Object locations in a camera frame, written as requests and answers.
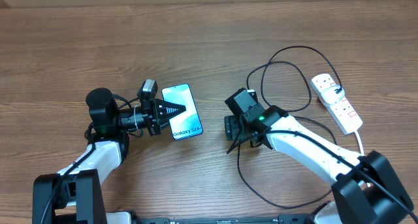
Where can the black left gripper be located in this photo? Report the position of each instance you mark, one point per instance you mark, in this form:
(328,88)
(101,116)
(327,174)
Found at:
(153,110)

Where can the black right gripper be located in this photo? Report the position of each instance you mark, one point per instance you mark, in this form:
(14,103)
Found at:
(233,126)

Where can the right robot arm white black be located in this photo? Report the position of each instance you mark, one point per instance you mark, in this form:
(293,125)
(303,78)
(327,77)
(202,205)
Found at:
(366,189)

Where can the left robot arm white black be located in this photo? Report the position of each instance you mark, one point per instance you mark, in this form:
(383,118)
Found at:
(73,195)

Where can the white charger plug adapter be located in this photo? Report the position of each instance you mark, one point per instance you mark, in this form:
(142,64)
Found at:
(331,95)

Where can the white power strip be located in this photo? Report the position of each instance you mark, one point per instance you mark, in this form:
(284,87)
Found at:
(342,112)

